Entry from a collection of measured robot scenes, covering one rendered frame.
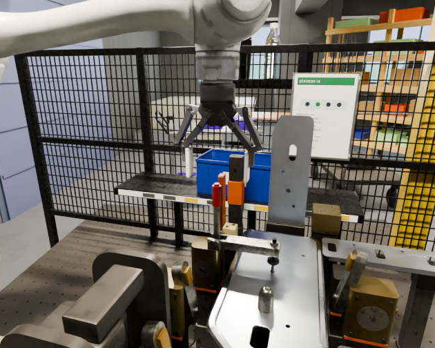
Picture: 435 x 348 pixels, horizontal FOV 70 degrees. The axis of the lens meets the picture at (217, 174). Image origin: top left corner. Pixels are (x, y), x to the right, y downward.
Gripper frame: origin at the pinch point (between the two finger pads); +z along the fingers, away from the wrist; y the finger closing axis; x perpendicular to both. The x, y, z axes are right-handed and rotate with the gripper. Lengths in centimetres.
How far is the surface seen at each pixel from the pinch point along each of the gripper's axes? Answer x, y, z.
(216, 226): -0.9, 0.0, 13.1
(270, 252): -1.9, 13.2, 17.2
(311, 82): 54, 19, -19
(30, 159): 198, -272, 70
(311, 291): -4.9, 22.8, 23.5
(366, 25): 549, 102, -96
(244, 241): -0.4, 6.9, 16.2
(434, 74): 58, 58, -22
